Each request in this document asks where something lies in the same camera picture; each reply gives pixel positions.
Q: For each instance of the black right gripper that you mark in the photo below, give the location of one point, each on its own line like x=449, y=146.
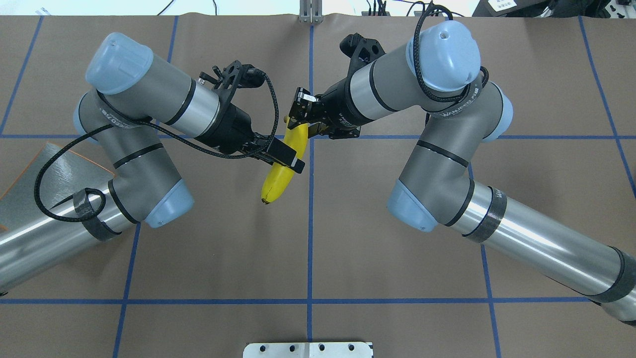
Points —
x=339, y=105

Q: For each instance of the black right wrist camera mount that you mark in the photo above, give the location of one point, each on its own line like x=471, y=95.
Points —
x=361, y=51

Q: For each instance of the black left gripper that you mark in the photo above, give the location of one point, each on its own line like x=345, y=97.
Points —
x=231, y=130

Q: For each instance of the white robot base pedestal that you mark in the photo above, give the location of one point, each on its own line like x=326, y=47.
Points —
x=309, y=350

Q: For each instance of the grey square plate orange rim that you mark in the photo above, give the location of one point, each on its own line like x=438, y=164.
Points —
x=68, y=174

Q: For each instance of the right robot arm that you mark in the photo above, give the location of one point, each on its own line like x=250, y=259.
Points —
x=439, y=69

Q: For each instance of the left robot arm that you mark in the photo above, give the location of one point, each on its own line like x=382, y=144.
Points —
x=135, y=94

